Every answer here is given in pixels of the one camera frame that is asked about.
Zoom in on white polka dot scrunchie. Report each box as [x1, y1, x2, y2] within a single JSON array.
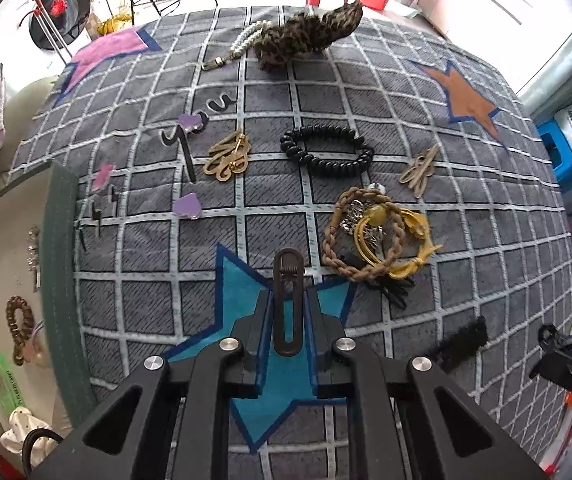
[[0, 406, 57, 467]]

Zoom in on black rectangular hair clip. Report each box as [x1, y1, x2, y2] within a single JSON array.
[[428, 316, 489, 374]]

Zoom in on black lightning hairpins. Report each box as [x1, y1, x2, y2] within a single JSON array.
[[82, 184, 120, 238]]

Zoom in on black script letter clip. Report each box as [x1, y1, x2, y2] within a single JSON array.
[[159, 93, 237, 183]]

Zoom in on green plastic bangle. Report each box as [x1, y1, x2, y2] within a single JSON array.
[[0, 354, 24, 417]]

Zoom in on grey checked star tablecloth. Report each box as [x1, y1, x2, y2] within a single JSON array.
[[10, 6, 572, 458]]

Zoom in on black spiral hair tie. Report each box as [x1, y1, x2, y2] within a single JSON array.
[[279, 123, 376, 179]]

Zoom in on brown spiral hair tie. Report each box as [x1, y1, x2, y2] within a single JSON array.
[[4, 294, 37, 366]]

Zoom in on blue plastic stool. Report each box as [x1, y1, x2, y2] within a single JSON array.
[[536, 119, 572, 185]]

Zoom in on leopard print scrunchie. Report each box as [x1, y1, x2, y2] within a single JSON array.
[[254, 0, 363, 70]]

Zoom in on white cardboard tray box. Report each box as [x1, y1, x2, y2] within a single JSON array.
[[0, 162, 96, 468]]

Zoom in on dark brown snap hairclip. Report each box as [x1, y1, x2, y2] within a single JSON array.
[[273, 248, 304, 358]]

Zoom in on braided gold bracelet pile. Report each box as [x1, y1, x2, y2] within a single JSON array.
[[320, 181, 444, 282]]

